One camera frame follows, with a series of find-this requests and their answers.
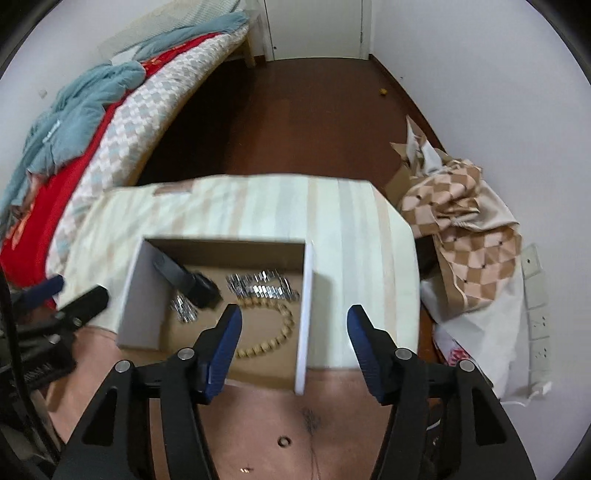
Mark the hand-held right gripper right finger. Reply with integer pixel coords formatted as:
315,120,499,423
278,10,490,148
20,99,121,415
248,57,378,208
346,305,539,480

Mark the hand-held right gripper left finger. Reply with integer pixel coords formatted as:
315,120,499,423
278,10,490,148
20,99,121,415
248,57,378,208
53,305,244,480

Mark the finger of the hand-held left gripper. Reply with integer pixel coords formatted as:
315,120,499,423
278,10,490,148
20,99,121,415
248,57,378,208
55,285,110,329
11,274,64,315

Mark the white-sided cardboard box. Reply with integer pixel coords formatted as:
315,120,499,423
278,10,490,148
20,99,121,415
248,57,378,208
116,236,316,396

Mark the wooden bead bracelet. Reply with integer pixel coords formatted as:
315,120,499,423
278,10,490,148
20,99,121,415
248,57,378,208
235,295,297,361

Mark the red printed white bag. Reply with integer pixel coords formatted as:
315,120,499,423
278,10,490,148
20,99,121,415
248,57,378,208
434,323,496,389

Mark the bed with checkered blanket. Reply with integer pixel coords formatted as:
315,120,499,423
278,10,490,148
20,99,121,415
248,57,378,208
0,32,219,288

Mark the light striped table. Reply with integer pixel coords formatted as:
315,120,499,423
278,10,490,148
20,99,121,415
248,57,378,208
46,174,421,371

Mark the torn cardboard box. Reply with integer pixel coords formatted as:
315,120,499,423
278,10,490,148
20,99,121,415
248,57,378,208
383,115,445,278

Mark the white power strip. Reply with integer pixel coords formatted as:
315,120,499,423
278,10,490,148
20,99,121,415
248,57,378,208
518,244,553,394

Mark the brown checkered cloth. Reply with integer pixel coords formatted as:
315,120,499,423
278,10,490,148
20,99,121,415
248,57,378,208
399,158,523,320

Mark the teal blanket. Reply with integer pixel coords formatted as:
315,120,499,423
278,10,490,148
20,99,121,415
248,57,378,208
0,11,250,217

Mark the checked mattress cover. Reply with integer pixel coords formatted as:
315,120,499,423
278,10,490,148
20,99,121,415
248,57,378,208
46,34,253,278

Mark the pale green cloth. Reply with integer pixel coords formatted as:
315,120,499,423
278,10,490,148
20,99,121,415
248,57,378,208
98,0,242,62

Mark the white door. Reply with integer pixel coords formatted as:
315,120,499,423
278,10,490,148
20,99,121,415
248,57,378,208
263,0,371,61

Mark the small silver chain bracelet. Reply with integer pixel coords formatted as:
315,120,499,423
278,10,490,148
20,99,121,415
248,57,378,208
170,291,201,324

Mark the long silver chain bracelet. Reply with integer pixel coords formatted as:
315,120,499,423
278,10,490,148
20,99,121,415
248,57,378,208
225,272,301,304

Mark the wooden bed frame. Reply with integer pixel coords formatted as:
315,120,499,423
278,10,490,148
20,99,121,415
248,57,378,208
131,23,267,188

